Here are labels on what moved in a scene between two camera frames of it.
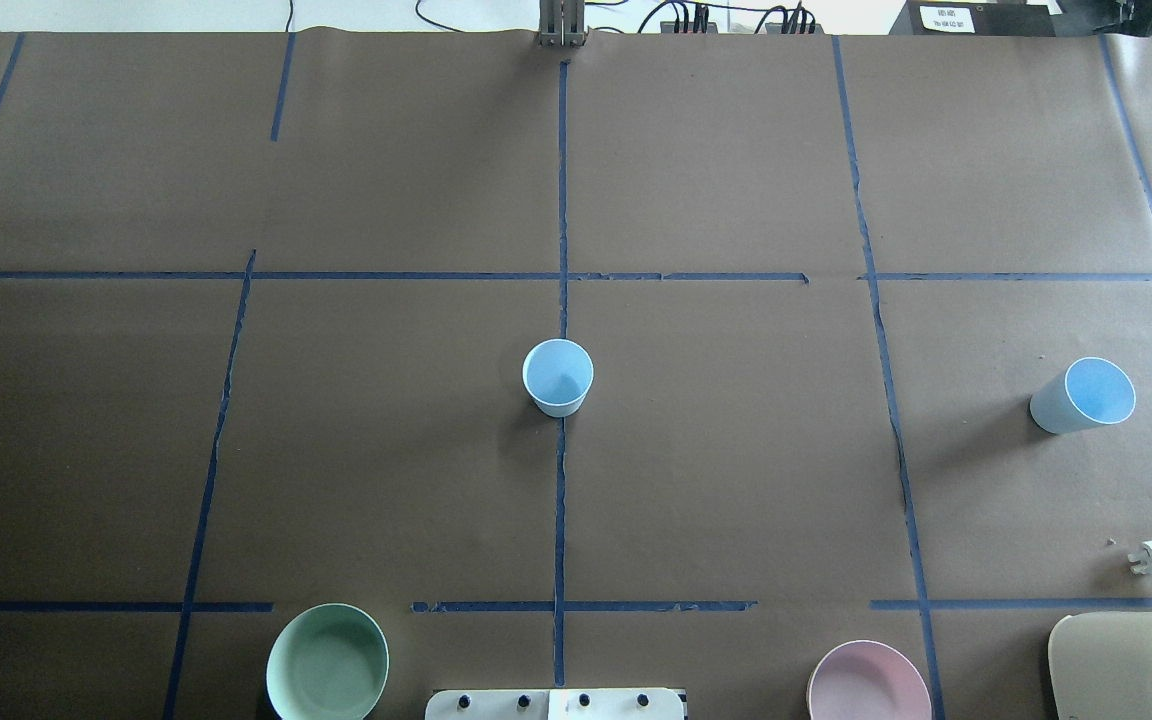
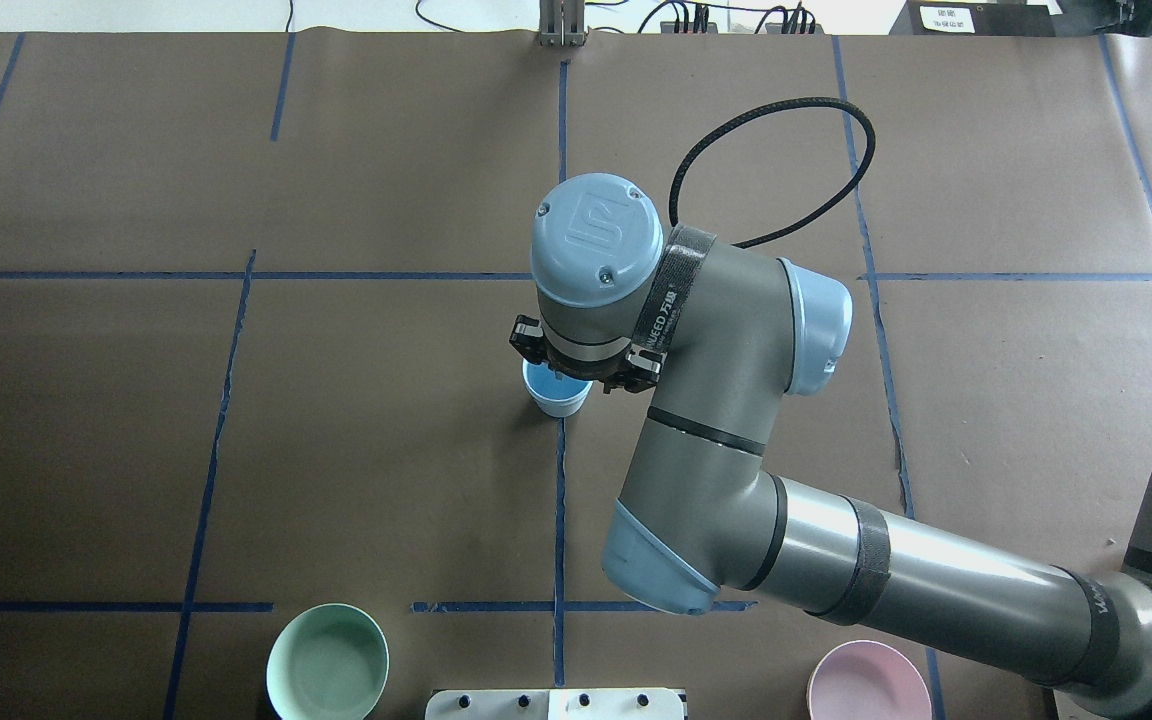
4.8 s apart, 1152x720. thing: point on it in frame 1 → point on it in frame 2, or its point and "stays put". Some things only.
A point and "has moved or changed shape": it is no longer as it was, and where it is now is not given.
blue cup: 1091,392 has moved or changed shape
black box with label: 973,17 stays put
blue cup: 558,375 stays put
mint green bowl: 329,661 stays put
